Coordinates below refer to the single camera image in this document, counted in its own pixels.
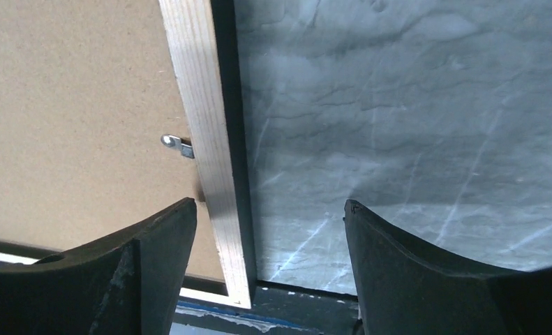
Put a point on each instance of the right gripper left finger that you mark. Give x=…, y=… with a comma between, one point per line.
x=127, y=282

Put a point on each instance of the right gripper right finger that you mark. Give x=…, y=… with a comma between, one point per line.
x=406, y=285

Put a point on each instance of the brown backing board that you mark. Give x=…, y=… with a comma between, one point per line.
x=87, y=89

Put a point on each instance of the wooden picture frame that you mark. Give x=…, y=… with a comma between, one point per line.
x=209, y=89

